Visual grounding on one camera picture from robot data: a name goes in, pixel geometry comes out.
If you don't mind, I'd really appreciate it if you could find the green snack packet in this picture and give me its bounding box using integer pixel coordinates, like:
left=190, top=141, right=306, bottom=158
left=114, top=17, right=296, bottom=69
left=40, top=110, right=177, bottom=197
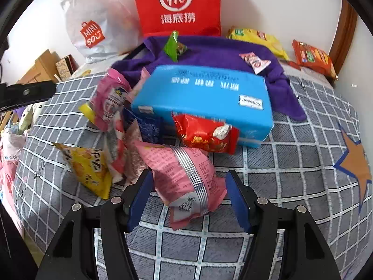
left=163, top=31, right=188, bottom=62

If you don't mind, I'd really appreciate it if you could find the small red white snack packet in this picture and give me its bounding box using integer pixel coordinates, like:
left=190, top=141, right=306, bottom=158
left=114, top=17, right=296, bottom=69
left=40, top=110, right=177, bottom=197
left=239, top=52, right=272, bottom=75

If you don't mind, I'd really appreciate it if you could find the light pink peach snack packet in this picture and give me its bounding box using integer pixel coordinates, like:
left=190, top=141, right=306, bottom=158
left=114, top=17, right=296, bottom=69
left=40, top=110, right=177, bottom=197
left=127, top=67, right=151, bottom=101

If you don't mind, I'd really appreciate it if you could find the pink snack packet yellow end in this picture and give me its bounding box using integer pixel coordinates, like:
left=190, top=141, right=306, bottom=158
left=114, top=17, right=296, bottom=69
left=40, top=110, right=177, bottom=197
left=79, top=68, right=133, bottom=133

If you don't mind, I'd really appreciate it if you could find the grey checked blanket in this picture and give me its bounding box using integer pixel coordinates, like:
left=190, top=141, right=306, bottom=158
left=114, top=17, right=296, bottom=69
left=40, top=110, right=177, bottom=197
left=13, top=70, right=373, bottom=280

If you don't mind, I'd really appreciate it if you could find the patterned brown box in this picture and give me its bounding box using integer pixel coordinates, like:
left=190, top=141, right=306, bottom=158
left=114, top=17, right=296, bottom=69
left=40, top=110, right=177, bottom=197
left=55, top=55, right=79, bottom=80

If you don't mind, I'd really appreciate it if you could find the dark blue snack packet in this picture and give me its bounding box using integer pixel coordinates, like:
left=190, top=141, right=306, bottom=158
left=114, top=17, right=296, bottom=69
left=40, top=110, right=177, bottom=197
left=122, top=107, right=164, bottom=144

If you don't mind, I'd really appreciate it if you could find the large pink snack packet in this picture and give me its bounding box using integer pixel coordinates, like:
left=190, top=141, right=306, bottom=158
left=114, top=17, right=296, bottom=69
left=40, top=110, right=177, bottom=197
left=135, top=141, right=228, bottom=231

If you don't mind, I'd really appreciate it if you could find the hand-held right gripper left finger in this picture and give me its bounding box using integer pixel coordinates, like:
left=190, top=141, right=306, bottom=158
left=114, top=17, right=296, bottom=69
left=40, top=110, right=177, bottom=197
left=35, top=169, right=153, bottom=280

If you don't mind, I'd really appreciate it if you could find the white plastic shopping bag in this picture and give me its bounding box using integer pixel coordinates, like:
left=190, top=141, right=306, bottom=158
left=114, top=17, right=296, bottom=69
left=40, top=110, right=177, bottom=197
left=60, top=0, right=140, bottom=64

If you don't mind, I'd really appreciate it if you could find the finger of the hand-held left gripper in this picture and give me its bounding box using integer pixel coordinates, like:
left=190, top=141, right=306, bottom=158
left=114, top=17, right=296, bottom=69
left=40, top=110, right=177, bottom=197
left=0, top=82, right=56, bottom=113

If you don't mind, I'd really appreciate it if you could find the orange chip bag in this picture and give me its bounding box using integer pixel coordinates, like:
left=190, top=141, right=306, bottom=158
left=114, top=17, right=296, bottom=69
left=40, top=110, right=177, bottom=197
left=292, top=39, right=338, bottom=79

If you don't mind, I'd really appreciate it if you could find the beige snack packet red label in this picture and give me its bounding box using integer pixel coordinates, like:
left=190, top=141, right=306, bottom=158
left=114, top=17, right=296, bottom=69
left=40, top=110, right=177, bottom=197
left=124, top=119, right=149, bottom=186

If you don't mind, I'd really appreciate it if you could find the blue tissue pack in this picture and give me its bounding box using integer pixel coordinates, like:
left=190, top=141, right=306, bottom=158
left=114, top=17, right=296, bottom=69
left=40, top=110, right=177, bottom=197
left=131, top=65, right=274, bottom=148

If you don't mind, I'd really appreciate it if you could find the yellow chip bag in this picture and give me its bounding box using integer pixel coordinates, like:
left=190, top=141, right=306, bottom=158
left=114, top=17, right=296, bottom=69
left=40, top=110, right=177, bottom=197
left=227, top=26, right=290, bottom=60

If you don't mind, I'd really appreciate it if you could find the red paper bag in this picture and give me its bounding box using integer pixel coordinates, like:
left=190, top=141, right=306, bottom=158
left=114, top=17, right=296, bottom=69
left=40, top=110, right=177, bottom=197
left=130, top=0, right=222, bottom=37

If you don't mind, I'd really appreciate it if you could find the purple towel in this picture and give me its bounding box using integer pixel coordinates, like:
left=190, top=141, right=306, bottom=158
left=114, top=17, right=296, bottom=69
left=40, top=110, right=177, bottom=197
left=112, top=33, right=306, bottom=121

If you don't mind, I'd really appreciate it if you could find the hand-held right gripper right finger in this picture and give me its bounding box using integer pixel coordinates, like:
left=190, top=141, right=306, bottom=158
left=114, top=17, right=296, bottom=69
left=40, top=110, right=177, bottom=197
left=226, top=170, right=341, bottom=280

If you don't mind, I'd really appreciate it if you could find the wooden door frame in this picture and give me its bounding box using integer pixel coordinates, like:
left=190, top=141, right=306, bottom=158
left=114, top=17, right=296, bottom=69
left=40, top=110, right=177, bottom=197
left=332, top=0, right=358, bottom=81

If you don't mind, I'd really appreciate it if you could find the pink white striped snack packet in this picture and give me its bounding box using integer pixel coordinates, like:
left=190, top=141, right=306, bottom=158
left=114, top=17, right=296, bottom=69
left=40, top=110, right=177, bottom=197
left=105, top=114, right=126, bottom=181

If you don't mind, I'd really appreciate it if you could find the pink plastic bag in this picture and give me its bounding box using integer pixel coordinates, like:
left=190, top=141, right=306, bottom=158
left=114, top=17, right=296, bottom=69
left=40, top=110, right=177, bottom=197
left=0, top=131, right=27, bottom=228

